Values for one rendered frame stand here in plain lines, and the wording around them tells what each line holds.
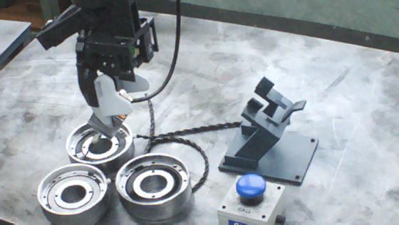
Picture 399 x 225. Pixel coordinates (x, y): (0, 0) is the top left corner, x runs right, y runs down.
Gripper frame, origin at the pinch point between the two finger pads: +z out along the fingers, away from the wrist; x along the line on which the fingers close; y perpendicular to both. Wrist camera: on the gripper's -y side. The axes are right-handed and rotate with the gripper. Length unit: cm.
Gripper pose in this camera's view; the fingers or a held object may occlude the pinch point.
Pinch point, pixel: (110, 111)
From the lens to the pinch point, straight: 96.3
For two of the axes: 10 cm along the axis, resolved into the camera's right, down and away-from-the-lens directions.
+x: 3.7, -6.0, 7.0
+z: 1.0, 7.8, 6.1
